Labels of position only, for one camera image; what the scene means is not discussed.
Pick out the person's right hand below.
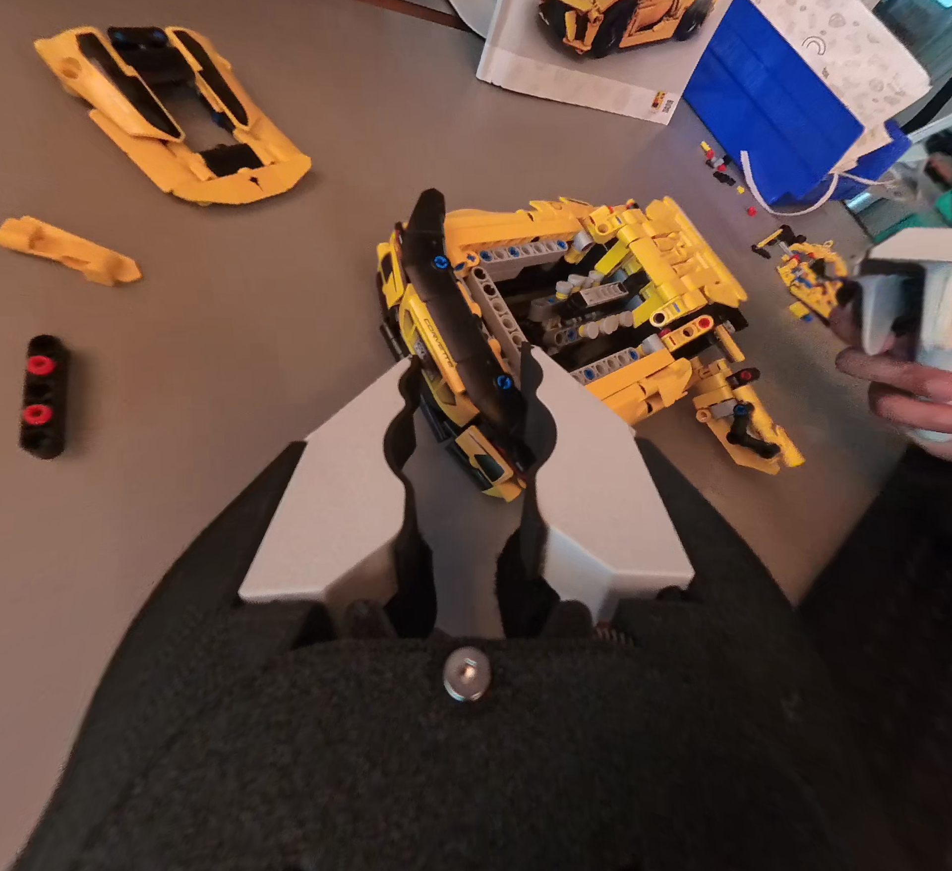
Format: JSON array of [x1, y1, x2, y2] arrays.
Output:
[[828, 306, 952, 461]]

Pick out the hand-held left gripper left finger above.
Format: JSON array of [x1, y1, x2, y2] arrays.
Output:
[[237, 356, 423, 608]]

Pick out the blue bag with white papers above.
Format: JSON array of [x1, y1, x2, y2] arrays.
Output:
[[683, 0, 912, 206]]

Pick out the black perforated seat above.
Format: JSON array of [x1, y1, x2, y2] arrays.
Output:
[[796, 440, 952, 871]]

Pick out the white instruction booklet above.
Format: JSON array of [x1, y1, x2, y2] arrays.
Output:
[[476, 0, 782, 124]]

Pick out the yellow brick hood panel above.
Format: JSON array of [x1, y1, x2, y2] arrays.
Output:
[[33, 25, 313, 206]]

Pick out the yellow loose brick pile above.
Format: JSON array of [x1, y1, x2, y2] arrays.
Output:
[[751, 224, 849, 325]]

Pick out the yellow brick side panel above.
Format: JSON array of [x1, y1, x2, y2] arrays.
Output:
[[0, 215, 142, 287]]

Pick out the yellow toy brick car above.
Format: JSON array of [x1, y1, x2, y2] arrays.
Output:
[[375, 188, 808, 504]]

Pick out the black red brick beam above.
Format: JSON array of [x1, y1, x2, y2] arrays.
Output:
[[18, 334, 73, 461]]

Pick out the scattered small brick pieces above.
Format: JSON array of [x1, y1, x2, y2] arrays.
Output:
[[699, 141, 758, 218]]

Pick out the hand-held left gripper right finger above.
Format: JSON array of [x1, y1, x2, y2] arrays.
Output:
[[518, 345, 697, 624]]

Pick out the grey desk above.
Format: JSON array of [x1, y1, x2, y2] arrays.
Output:
[[0, 0, 916, 850]]

